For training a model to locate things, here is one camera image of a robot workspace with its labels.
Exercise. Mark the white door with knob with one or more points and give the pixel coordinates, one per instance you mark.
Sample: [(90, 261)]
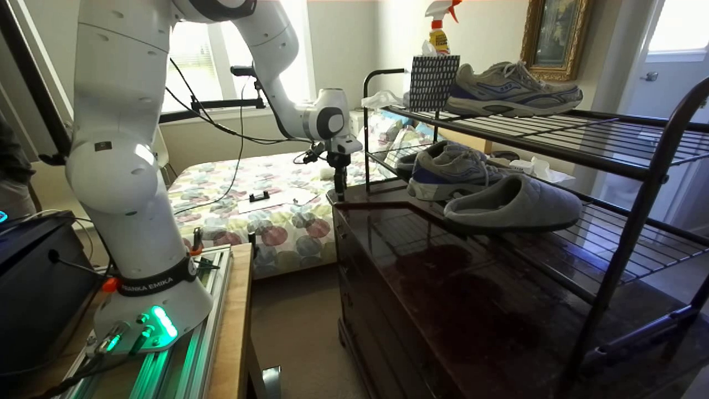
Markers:
[(677, 51)]

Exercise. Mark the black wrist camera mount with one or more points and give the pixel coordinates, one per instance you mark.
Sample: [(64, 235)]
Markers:
[(315, 154)]

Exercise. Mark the black metal shoe rack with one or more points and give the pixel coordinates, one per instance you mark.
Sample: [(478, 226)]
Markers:
[(643, 214)]

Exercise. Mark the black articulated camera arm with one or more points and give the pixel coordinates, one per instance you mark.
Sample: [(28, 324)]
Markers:
[(212, 105)]

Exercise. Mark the patterned tissue box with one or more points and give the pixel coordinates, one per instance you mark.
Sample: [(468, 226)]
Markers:
[(434, 82)]

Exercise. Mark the grey blue sneaker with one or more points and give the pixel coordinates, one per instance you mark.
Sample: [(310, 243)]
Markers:
[(510, 89), (449, 169)]

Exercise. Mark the white crumpled cloth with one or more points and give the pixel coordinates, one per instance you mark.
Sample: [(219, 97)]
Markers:
[(383, 100)]

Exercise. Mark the grey slipper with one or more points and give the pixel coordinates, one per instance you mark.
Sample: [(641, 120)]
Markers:
[(516, 203)]

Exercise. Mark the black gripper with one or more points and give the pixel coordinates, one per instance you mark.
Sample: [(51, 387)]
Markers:
[(339, 164)]

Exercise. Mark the gold framed picture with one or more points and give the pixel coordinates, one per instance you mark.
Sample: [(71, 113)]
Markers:
[(554, 35)]

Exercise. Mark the black control box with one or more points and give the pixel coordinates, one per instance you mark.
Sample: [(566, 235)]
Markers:
[(35, 280)]

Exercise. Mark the black diagonal bar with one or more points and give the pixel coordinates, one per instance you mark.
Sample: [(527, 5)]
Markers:
[(33, 89)]

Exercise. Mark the aluminium mounting plate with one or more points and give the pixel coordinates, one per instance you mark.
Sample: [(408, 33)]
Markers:
[(191, 347)]

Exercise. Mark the small black object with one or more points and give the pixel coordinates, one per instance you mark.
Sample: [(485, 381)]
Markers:
[(258, 195)]

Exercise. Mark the bright window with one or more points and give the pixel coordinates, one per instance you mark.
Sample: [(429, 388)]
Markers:
[(191, 51)]

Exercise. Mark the black stereo camera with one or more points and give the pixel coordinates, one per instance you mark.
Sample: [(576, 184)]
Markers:
[(243, 72)]

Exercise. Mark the wooden table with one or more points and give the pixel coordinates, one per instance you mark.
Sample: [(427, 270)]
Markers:
[(231, 334)]

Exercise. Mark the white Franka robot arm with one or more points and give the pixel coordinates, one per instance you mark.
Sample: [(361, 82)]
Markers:
[(124, 112)]

